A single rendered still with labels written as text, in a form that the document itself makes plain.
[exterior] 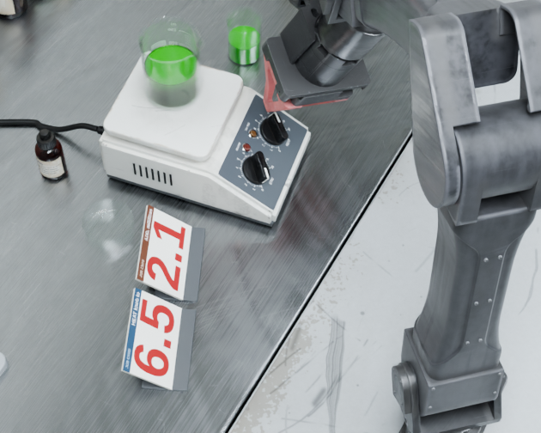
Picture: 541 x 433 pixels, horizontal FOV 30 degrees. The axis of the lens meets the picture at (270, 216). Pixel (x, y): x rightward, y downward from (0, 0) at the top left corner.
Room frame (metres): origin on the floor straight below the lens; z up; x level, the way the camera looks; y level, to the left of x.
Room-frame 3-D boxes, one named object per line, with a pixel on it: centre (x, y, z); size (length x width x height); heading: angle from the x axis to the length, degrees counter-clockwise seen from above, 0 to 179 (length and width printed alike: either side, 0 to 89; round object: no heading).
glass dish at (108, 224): (0.60, 0.17, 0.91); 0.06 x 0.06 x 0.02
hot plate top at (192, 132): (0.71, 0.11, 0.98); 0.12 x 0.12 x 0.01; 73
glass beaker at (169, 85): (0.72, 0.11, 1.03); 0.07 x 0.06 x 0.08; 74
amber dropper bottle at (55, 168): (0.67, 0.24, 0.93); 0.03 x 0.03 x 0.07
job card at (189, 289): (0.56, 0.10, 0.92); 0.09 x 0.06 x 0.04; 179
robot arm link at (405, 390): (0.38, -0.16, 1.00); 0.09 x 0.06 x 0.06; 106
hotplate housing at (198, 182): (0.70, 0.08, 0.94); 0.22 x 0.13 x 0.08; 73
